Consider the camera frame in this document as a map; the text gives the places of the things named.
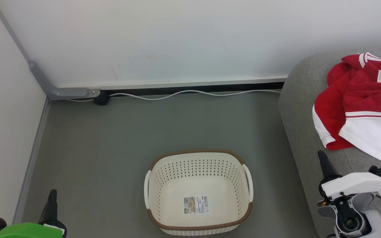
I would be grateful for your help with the grey fabric sofa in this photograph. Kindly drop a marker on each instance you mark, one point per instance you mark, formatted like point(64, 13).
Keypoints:
point(303, 115)

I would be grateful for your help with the black round frame foot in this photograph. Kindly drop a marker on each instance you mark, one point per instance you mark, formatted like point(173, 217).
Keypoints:
point(102, 98)

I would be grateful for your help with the grey side skirting strip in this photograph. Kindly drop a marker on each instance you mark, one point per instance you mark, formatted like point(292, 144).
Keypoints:
point(31, 162)

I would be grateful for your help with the printed basket sticker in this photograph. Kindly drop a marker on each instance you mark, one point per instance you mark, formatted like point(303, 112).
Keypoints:
point(195, 205)

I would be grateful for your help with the grey metal frame post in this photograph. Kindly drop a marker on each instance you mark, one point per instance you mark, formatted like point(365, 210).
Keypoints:
point(61, 93)

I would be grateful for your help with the white and black baseboard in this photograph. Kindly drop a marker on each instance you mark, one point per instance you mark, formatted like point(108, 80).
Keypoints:
point(210, 84)

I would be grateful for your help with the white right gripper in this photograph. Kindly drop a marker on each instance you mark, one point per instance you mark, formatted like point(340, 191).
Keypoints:
point(356, 185)

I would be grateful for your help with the red and white shirt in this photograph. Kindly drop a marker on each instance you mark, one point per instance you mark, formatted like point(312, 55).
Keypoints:
point(359, 99)

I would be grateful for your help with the cream perforated laundry basket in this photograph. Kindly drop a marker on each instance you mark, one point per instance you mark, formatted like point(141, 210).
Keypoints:
point(177, 185)

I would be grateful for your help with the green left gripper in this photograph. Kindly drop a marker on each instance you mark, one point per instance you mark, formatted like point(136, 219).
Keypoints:
point(28, 231)

